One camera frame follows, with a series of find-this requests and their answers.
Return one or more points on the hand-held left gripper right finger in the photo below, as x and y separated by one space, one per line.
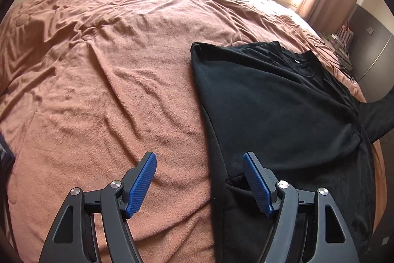
257 186

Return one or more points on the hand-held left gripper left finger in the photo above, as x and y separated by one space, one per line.
141 186

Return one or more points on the black long-sleeve shirt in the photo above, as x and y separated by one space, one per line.
277 112

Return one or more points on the brown fleece blanket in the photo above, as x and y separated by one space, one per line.
107 81

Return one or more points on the white power strip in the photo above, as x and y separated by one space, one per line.
343 58

